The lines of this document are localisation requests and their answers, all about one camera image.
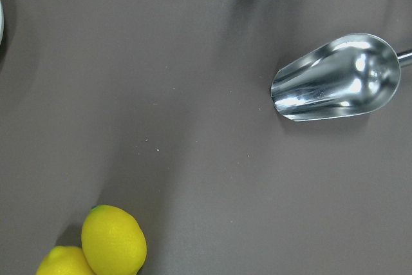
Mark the yellow lemon near lime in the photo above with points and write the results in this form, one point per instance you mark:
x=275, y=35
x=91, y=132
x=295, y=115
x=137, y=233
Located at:
x=112, y=241

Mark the metal scoop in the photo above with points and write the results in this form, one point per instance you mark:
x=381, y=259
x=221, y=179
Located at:
x=356, y=74

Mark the yellow lemon outer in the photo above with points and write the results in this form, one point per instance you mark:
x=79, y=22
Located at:
x=64, y=260

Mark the white round plate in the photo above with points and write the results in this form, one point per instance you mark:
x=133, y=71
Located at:
x=2, y=22

